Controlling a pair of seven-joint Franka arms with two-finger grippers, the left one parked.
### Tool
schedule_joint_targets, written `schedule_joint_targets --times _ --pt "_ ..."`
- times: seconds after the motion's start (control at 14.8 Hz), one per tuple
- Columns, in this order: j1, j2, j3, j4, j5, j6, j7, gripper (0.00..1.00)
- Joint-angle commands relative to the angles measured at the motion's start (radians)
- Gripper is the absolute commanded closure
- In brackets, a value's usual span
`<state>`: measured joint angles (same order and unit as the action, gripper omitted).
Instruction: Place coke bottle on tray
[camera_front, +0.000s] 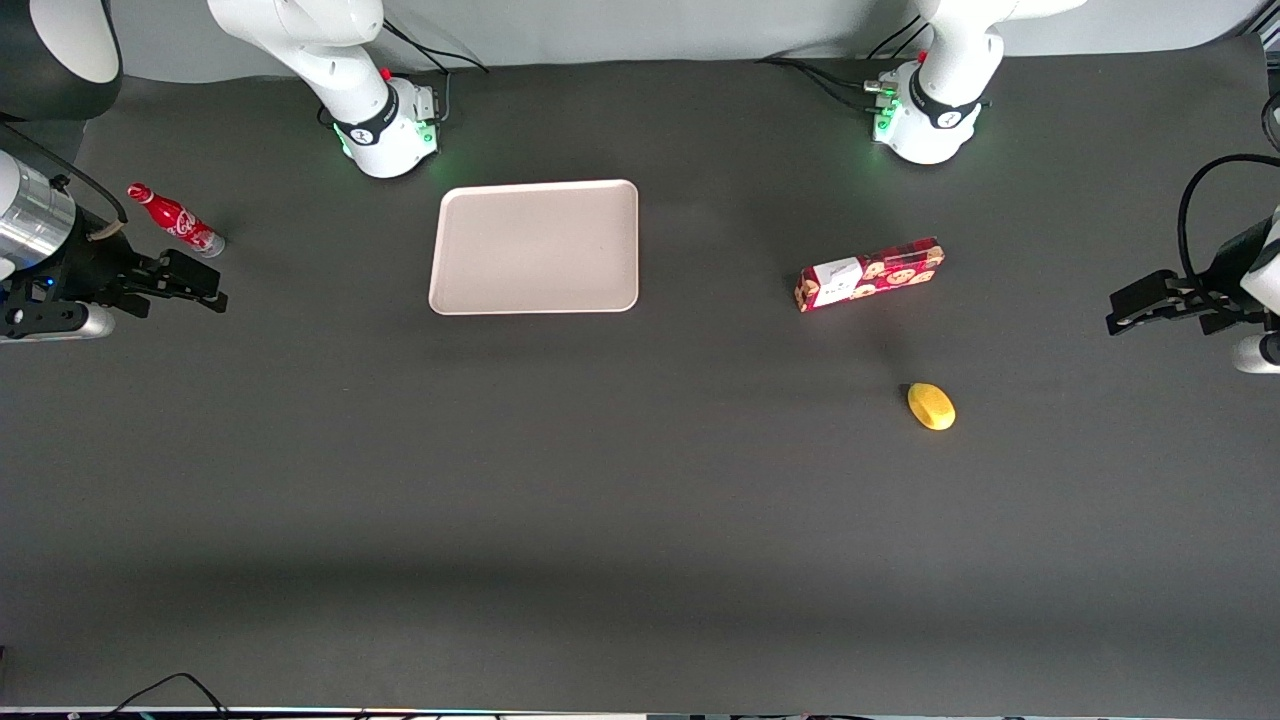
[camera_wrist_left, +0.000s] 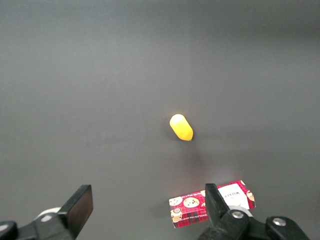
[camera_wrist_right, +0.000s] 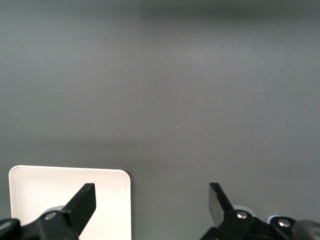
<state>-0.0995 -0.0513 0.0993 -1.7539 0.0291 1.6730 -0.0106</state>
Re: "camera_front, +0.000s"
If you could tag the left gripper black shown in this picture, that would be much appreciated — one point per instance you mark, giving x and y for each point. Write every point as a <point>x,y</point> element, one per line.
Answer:
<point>1226,270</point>

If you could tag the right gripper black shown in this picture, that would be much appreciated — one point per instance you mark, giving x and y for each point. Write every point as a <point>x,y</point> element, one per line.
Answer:
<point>88,268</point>

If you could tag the red coke bottle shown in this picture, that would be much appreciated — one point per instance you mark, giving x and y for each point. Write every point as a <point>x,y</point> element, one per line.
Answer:
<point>180,222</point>

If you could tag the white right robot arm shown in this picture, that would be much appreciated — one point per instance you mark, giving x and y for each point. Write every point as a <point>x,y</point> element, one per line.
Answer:
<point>372,130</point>

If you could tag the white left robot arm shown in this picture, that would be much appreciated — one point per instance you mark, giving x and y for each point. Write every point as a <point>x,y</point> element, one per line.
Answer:
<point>935,130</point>

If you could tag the beige plastic tray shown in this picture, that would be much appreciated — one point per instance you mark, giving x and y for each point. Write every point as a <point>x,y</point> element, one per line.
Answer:
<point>535,250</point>

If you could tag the yellow lemon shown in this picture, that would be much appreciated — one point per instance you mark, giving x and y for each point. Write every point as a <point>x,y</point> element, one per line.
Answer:
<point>932,406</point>

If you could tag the red cookie box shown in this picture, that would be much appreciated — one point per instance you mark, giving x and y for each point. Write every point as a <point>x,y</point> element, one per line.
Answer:
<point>890,270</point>

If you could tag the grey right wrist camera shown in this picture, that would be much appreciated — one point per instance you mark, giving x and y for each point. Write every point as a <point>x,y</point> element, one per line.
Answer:
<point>95,323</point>

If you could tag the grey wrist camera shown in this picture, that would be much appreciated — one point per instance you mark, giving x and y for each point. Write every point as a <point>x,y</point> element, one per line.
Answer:
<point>1258,355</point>
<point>95,323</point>

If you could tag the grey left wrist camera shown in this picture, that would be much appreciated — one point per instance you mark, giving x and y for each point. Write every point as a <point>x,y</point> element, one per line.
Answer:
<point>1258,355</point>

